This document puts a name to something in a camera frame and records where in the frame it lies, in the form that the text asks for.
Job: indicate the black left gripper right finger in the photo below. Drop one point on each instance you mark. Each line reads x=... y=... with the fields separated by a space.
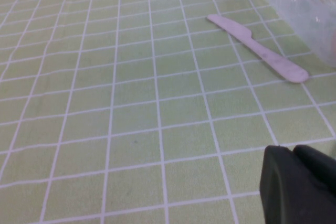
x=320 y=167

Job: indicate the clear plastic egg box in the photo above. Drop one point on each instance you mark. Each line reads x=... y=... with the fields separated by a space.
x=294 y=9

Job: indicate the pink plastic knife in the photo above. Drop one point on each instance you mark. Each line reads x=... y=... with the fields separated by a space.
x=262 y=51

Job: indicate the green checkered tablecloth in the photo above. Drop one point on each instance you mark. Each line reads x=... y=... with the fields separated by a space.
x=105 y=103

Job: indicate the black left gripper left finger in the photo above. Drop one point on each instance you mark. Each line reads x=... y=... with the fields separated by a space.
x=286 y=195

